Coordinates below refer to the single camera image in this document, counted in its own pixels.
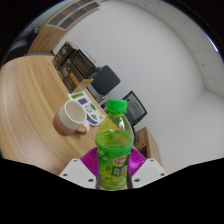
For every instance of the pink and white mug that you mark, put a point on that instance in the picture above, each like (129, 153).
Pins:
(68, 121)

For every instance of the black stacked box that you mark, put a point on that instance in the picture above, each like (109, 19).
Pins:
(85, 63)

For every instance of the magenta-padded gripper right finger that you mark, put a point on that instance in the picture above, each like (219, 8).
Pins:
(148, 173)

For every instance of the wooden side desk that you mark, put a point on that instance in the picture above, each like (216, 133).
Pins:
(146, 143)

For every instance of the green drink bottle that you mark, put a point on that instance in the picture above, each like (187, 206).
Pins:
(113, 156)

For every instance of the black office chair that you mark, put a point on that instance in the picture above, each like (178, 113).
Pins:
(105, 80)

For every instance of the black mesh armrest chair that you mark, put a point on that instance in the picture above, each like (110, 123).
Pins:
(136, 110)

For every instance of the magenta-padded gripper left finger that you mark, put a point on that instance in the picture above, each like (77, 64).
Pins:
(76, 173)

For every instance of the small dark brown box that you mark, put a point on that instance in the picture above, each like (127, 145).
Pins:
(63, 53)

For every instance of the black sofa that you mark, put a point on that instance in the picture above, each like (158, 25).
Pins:
(20, 43)

